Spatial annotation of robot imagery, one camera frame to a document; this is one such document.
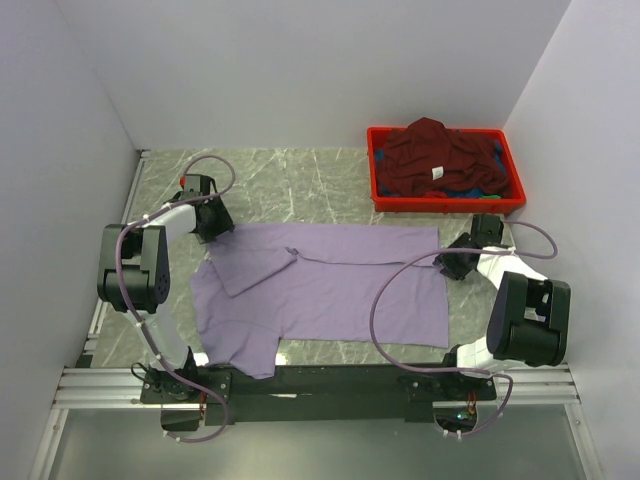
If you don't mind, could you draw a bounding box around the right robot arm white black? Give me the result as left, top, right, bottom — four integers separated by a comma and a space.
433, 233, 571, 399

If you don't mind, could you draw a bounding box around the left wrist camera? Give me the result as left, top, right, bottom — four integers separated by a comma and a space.
180, 174, 218, 200

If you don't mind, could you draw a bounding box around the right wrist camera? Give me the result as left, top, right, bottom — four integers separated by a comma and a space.
470, 213, 504, 248

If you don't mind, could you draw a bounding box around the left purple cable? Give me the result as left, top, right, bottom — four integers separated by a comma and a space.
114, 154, 236, 443

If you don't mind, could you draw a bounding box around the aluminium front rail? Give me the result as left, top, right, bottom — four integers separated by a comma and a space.
52, 365, 581, 410

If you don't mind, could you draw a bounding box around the red plastic bin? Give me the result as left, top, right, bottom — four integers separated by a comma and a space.
366, 126, 527, 215

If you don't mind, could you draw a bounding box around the lavender t shirt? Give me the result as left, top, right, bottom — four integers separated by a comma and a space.
191, 223, 449, 379

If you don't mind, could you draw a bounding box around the dark red t shirt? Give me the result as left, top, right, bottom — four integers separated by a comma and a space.
374, 117, 510, 198

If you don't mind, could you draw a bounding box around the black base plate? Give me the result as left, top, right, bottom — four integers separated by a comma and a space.
140, 365, 497, 426

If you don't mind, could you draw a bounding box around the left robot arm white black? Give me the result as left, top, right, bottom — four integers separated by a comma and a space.
97, 197, 234, 402

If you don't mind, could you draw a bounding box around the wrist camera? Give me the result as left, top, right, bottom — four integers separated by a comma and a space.
470, 213, 504, 248
180, 174, 218, 200

